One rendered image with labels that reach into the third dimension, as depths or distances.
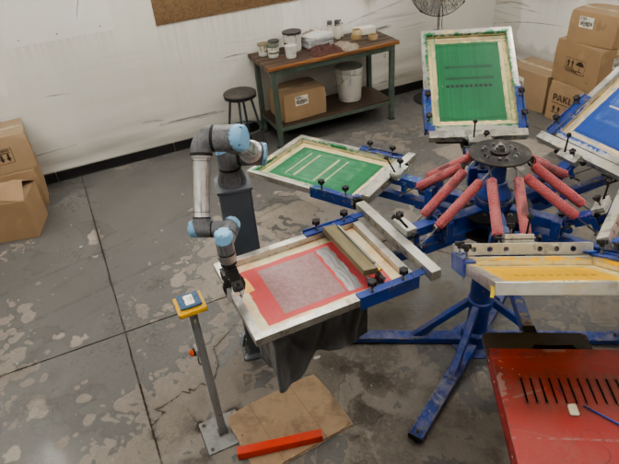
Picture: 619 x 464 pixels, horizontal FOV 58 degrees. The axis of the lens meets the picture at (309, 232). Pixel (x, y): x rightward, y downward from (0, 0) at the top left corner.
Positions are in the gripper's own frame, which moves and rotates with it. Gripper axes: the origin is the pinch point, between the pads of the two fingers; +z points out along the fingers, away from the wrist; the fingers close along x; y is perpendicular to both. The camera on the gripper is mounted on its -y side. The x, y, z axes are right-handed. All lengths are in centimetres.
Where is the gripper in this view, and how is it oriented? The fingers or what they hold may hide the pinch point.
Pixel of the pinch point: (237, 298)
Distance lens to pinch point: 252.0
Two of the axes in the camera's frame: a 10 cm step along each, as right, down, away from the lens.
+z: 0.8, 8.2, 5.6
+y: -4.3, -4.8, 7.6
